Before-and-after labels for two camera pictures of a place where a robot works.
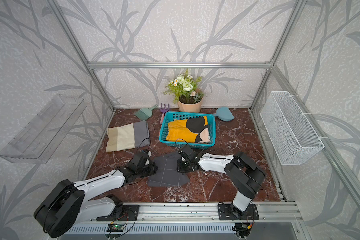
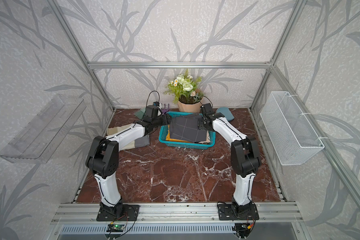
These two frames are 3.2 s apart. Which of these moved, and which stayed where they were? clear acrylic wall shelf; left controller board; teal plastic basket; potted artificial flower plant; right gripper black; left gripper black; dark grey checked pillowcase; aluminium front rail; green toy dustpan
Moved: right gripper black; dark grey checked pillowcase; left gripper black
Stayed: green toy dustpan; teal plastic basket; aluminium front rail; clear acrylic wall shelf; left controller board; potted artificial flower plant
